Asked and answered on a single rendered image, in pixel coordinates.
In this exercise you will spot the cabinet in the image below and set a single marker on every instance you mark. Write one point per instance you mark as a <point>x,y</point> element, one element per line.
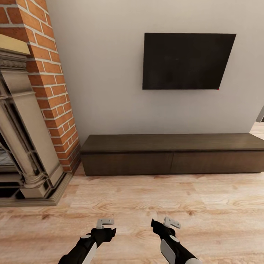
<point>171,154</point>

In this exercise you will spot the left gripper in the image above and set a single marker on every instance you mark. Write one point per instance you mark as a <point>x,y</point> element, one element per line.
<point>106,234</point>

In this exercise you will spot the wall mounted tv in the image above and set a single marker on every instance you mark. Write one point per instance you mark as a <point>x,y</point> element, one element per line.
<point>185,61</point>

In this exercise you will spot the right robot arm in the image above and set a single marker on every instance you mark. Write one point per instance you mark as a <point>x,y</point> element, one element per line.
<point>170,246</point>

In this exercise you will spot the countertop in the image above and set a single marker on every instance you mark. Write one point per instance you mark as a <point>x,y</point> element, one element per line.
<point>13,45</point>

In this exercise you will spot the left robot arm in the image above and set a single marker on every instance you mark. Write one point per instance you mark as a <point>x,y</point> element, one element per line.
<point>84,251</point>

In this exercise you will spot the wood fireplace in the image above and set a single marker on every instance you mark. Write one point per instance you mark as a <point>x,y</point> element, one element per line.
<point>30,171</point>

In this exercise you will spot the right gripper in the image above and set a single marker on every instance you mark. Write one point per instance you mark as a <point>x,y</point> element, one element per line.
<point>159,228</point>

